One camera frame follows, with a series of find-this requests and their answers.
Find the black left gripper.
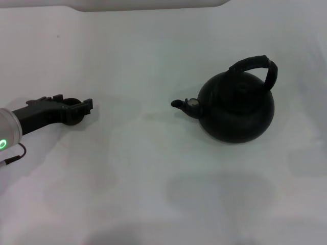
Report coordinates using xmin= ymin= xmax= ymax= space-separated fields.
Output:
xmin=12 ymin=94 xmax=94 ymax=136

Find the small dark brown teacup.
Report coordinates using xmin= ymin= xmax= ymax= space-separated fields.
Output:
xmin=62 ymin=97 xmax=85 ymax=126

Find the black round teapot with handle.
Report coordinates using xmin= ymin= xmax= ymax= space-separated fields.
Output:
xmin=170 ymin=54 xmax=278 ymax=144

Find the thin dark left wrist cable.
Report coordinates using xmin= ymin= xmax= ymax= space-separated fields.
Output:
xmin=0 ymin=142 xmax=28 ymax=167

